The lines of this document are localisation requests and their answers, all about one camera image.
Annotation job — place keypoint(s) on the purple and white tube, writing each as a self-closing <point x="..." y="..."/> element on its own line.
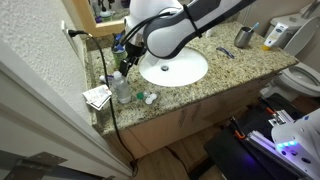
<point x="106" y="79"/>

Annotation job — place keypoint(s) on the orange and black clamp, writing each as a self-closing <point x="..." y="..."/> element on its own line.
<point x="270" y="111"/>
<point x="238" y="131"/>

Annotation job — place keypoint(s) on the white contact lens case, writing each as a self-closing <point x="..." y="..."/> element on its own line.
<point x="151" y="99"/>

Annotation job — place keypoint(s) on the aluminium mounting rail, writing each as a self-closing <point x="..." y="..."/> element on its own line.
<point x="266" y="143"/>

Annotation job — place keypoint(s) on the small clear cap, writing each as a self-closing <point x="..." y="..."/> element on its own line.
<point x="147" y="93"/>

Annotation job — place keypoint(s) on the small green cap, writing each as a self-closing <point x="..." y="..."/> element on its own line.
<point x="140" y="96"/>

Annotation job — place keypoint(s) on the white door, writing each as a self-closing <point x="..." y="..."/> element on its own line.
<point x="40" y="120"/>

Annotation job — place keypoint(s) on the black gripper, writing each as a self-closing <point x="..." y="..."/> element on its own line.
<point x="135" y="50"/>

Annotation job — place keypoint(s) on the wood framed mirror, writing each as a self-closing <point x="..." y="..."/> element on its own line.
<point x="100" y="28"/>

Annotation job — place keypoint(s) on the green bottle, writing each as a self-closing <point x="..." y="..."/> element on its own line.
<point x="119" y="58"/>

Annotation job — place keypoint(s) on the blue toothbrush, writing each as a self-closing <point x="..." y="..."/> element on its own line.
<point x="254" y="26"/>

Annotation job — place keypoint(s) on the white toilet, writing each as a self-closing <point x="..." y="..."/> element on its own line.
<point x="296" y="76"/>

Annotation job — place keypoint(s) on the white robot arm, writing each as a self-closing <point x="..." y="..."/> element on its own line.
<point x="173" y="33"/>

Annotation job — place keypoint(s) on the metal door hinge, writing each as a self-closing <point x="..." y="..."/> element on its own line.
<point x="30" y="165"/>

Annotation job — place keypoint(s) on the black cart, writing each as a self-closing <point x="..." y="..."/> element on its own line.
<point x="233" y="156"/>

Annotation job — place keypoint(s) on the tall white yellow-capped tube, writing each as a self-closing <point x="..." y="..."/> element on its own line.
<point x="274" y="36"/>

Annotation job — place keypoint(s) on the white wall outlet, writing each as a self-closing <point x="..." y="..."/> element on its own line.
<point x="69" y="40"/>

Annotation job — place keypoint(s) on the clear plastic bottle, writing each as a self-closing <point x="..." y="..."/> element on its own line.
<point x="122" y="90"/>

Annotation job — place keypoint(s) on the metal sink drain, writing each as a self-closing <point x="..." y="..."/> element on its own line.
<point x="164" y="68"/>

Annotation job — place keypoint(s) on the stainless steel cup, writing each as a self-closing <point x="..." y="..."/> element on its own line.
<point x="243" y="38"/>

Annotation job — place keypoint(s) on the white sink basin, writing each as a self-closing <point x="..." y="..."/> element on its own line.
<point x="180" y="71"/>

